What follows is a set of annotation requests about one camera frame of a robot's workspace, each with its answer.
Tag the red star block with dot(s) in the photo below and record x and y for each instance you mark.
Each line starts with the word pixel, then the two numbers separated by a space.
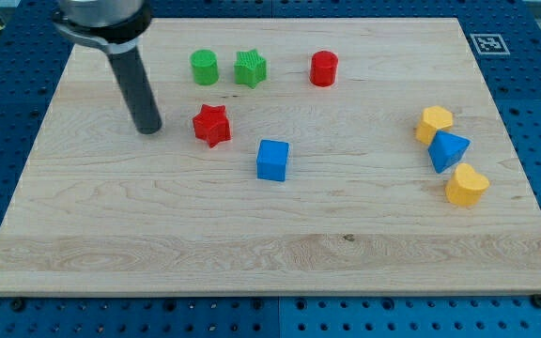
pixel 212 125

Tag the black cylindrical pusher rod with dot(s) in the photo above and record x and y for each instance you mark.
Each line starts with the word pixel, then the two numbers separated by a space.
pixel 136 91

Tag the blue cube block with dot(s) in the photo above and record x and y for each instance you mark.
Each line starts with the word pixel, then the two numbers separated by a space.
pixel 271 160

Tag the green star block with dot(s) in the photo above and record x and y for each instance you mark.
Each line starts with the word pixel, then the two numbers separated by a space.
pixel 250 68

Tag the light wooden board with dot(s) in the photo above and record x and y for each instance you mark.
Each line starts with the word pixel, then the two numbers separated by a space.
pixel 103 211

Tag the red cylinder block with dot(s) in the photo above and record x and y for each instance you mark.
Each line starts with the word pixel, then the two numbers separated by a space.
pixel 323 68

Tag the green cylinder block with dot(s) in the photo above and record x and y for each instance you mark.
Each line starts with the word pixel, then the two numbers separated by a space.
pixel 204 67

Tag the yellow pentagon block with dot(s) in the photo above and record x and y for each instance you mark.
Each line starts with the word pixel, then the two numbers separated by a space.
pixel 432 120

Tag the blue triangular prism block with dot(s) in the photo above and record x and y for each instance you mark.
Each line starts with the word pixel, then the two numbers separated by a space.
pixel 446 149

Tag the yellow heart block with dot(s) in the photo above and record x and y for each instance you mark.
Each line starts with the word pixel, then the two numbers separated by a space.
pixel 466 186

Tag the white fiducial marker tag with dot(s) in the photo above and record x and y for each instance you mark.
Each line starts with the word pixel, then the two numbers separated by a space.
pixel 489 44

